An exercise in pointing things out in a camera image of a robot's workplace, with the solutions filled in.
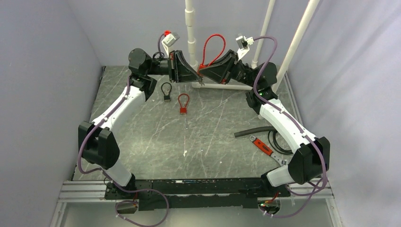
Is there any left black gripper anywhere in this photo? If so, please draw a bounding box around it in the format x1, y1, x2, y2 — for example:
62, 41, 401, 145
147, 51, 203, 84

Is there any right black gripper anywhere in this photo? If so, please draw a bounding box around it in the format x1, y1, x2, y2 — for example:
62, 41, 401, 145
199, 49, 259, 89

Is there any red cable lock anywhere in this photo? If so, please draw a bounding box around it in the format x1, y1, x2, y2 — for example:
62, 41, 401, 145
197, 33, 226, 71
177, 93, 190, 115

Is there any black cable lock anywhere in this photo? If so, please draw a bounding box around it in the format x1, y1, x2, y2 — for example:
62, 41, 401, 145
160, 82, 172, 102

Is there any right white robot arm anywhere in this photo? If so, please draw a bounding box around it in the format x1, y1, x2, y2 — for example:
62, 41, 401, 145
198, 51, 330, 196

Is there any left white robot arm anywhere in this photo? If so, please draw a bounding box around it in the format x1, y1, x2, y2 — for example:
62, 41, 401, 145
77, 48, 202, 199

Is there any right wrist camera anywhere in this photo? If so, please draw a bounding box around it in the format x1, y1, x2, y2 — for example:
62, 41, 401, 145
235, 35, 254, 60

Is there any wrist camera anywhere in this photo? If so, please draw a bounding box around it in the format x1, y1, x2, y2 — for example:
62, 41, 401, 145
235, 35, 254, 60
161, 32, 180, 55

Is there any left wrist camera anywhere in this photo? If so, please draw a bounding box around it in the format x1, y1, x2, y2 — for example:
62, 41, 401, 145
161, 32, 180, 55

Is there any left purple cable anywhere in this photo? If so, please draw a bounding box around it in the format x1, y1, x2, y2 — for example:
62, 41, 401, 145
77, 30, 170, 227

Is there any purple cable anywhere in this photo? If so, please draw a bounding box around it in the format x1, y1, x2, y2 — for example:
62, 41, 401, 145
252, 35, 329, 219
77, 30, 170, 227

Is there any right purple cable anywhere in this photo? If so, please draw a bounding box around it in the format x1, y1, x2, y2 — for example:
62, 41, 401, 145
252, 35, 329, 219

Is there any white PVC pipe frame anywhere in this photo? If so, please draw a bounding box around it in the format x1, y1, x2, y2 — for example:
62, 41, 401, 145
184, 0, 321, 120

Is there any black coiled cable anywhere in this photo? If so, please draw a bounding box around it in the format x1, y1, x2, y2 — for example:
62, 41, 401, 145
268, 131, 295, 156

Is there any red handled tool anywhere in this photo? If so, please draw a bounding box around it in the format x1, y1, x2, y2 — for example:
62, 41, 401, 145
249, 135, 288, 166

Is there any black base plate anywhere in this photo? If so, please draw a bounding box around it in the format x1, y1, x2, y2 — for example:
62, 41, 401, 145
105, 177, 290, 211

